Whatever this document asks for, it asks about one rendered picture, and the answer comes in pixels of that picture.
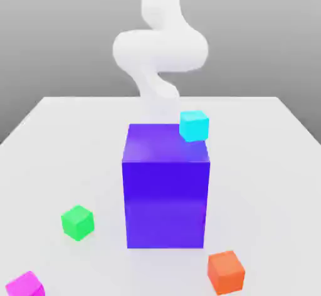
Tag small cyan cube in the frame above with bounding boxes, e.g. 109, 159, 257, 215
179, 110, 210, 143

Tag small green cube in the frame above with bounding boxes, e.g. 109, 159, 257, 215
60, 204, 95, 242

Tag small orange cube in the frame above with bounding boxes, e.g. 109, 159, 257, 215
207, 250, 246, 296

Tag small magenta cube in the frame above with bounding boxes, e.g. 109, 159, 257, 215
4, 270, 46, 296

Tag large purple box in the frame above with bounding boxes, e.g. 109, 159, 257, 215
121, 123, 211, 250

